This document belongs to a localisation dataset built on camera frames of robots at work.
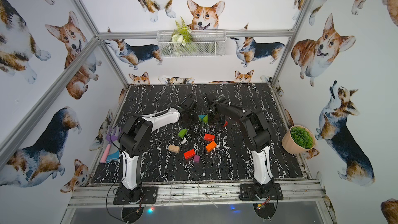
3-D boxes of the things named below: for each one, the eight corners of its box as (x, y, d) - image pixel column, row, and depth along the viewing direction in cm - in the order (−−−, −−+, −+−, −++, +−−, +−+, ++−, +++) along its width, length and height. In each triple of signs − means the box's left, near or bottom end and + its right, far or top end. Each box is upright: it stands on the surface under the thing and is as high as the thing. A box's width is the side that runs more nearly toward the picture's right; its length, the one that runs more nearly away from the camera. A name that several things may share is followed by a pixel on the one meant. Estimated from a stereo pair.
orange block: (209, 153, 89) (209, 151, 87) (205, 148, 90) (204, 146, 88) (217, 146, 91) (217, 144, 89) (213, 141, 93) (213, 139, 91)
